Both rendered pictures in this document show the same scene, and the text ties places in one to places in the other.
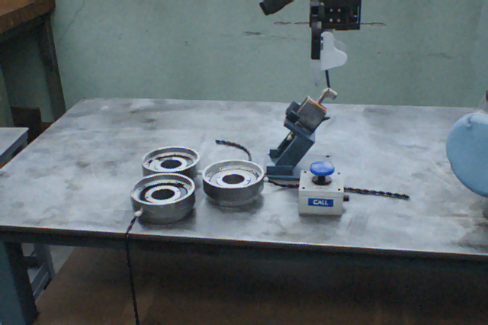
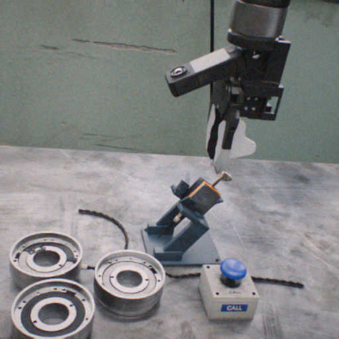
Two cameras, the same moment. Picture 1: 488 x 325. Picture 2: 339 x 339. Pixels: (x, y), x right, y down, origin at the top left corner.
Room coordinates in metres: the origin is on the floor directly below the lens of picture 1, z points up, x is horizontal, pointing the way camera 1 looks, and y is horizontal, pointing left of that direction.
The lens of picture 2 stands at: (0.34, 0.21, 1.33)
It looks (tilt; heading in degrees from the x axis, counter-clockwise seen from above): 29 degrees down; 337
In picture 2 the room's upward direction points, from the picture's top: 10 degrees clockwise
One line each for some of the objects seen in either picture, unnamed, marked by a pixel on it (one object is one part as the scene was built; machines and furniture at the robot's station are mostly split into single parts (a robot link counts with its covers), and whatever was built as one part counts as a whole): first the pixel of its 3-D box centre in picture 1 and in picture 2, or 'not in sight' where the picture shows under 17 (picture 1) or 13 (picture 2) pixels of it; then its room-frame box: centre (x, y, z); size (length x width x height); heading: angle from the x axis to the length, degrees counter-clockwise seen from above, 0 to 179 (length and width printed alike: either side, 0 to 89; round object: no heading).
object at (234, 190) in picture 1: (233, 183); (128, 283); (0.86, 0.02, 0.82); 0.10 x 0.10 x 0.04
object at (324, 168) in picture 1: (321, 178); (230, 277); (0.81, -0.13, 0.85); 0.04 x 0.04 x 0.05
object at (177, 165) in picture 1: (171, 168); (46, 262); (0.92, 0.13, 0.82); 0.10 x 0.10 x 0.04
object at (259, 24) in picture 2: not in sight; (256, 18); (0.95, -0.15, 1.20); 0.08 x 0.08 x 0.05
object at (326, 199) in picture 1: (324, 191); (231, 290); (0.81, -0.13, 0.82); 0.08 x 0.07 x 0.05; 81
